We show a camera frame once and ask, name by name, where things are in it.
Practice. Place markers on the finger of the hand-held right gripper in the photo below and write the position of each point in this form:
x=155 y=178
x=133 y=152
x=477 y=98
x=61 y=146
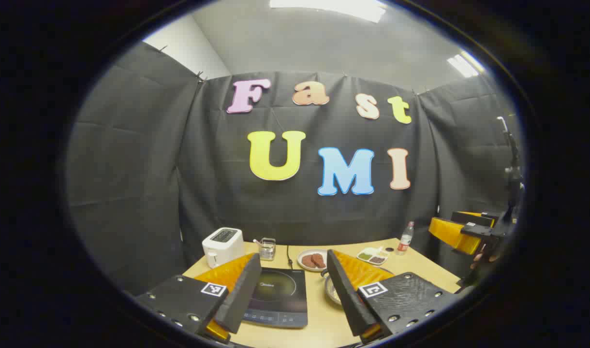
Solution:
x=452 y=234
x=474 y=218

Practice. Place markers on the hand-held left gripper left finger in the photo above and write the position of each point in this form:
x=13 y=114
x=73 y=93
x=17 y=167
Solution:
x=242 y=295

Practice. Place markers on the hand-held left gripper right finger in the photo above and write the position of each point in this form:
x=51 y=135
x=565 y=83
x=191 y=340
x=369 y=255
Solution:
x=346 y=295

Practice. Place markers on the black induction cooktop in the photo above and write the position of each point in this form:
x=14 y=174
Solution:
x=280 y=292

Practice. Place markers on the brown meat patty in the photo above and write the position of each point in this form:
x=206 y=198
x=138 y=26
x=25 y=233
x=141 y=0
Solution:
x=308 y=261
x=319 y=260

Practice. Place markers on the white divided bean dish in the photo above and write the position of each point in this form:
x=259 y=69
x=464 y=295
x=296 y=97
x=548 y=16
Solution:
x=372 y=256

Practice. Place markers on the clear plastic water bottle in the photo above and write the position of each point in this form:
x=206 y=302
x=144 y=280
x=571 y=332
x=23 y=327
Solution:
x=404 y=241

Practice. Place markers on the white round plate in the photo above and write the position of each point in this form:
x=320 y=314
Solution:
x=304 y=265

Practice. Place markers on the white toaster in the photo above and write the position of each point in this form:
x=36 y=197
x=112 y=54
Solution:
x=221 y=246

